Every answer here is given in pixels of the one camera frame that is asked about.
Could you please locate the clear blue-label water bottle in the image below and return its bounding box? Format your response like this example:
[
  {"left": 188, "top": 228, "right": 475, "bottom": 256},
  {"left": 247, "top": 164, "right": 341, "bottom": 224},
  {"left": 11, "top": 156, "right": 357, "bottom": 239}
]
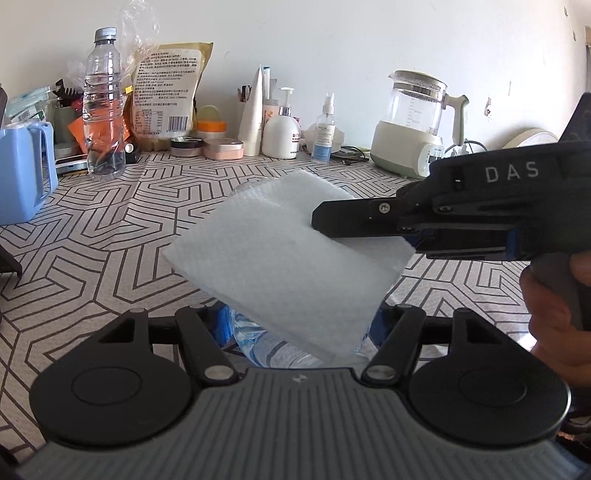
[{"left": 230, "top": 184, "right": 371, "bottom": 369}]

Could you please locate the white cleaning cloth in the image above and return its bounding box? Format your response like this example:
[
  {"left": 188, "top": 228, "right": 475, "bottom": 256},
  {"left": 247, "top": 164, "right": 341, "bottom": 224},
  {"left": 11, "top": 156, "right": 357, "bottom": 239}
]
[{"left": 163, "top": 170, "right": 415, "bottom": 365}]

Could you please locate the person's right hand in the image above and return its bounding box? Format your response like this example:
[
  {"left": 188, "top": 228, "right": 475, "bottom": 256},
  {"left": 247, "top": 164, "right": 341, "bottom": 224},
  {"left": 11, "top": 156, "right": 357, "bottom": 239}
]
[{"left": 520, "top": 267, "right": 591, "bottom": 387}]

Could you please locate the clear spray bottle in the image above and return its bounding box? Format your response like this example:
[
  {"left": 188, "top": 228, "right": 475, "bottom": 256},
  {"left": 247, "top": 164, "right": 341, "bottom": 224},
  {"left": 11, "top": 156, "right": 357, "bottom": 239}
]
[{"left": 311, "top": 93, "right": 335, "bottom": 163}]

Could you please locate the glass electric kettle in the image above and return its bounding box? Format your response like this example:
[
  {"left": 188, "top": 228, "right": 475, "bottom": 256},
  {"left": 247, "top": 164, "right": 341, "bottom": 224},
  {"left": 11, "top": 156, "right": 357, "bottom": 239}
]
[{"left": 370, "top": 70, "right": 469, "bottom": 179}]

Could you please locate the white round appliance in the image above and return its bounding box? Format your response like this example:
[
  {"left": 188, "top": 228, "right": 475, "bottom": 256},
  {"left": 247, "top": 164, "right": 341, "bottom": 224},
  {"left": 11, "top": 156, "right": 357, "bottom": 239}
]
[{"left": 504, "top": 128, "right": 558, "bottom": 149}]

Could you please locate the white pump lotion bottle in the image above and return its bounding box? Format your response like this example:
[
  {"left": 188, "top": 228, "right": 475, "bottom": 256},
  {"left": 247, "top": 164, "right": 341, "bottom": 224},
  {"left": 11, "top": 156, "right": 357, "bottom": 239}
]
[{"left": 262, "top": 87, "right": 301, "bottom": 160}]

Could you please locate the white cosmetic tube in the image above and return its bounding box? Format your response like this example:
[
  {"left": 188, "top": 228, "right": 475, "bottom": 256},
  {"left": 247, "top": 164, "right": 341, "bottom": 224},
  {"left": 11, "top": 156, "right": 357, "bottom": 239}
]
[{"left": 238, "top": 67, "right": 263, "bottom": 157}]

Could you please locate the pink round cosmetic jar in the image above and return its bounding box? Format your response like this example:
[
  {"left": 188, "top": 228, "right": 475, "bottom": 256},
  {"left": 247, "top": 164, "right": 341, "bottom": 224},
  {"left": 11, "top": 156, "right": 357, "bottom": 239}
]
[{"left": 204, "top": 138, "right": 243, "bottom": 161}]

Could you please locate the black lid round jar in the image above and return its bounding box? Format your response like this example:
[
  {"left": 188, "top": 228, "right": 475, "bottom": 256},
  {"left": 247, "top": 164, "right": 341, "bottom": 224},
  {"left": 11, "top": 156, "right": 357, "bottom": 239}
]
[{"left": 169, "top": 136, "right": 204, "bottom": 158}]

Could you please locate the orange lid jar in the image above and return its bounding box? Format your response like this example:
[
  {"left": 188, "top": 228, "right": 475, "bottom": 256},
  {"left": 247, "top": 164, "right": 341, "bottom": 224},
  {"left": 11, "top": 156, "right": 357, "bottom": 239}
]
[{"left": 194, "top": 105, "right": 228, "bottom": 140}]

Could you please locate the orange cardboard box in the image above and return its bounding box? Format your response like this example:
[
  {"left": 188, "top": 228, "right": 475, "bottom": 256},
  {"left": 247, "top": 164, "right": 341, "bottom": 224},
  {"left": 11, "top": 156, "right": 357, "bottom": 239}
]
[{"left": 68, "top": 108, "right": 131, "bottom": 154}]

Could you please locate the beige printed food bag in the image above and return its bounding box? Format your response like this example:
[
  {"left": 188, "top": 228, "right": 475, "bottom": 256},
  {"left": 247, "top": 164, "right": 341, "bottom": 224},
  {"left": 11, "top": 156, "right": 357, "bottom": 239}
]
[{"left": 126, "top": 42, "right": 213, "bottom": 152}]

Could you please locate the blue plastic jug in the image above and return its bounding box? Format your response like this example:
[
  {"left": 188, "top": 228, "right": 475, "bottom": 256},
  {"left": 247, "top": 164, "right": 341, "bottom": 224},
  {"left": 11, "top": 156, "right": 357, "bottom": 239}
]
[{"left": 1, "top": 121, "right": 58, "bottom": 226}]

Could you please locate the upright clear water bottle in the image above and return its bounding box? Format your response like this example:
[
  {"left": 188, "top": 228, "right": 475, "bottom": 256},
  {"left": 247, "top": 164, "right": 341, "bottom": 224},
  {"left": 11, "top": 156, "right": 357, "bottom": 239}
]
[{"left": 82, "top": 27, "right": 126, "bottom": 180}]

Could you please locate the clear plastic bag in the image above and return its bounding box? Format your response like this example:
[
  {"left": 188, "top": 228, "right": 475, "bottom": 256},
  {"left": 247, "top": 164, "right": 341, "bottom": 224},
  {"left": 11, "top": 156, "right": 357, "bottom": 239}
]
[{"left": 117, "top": 0, "right": 160, "bottom": 87}]

